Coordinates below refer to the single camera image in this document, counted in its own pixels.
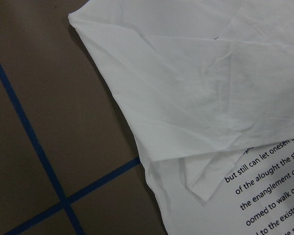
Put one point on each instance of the white long-sleeve printed shirt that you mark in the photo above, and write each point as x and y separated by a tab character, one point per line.
207	89

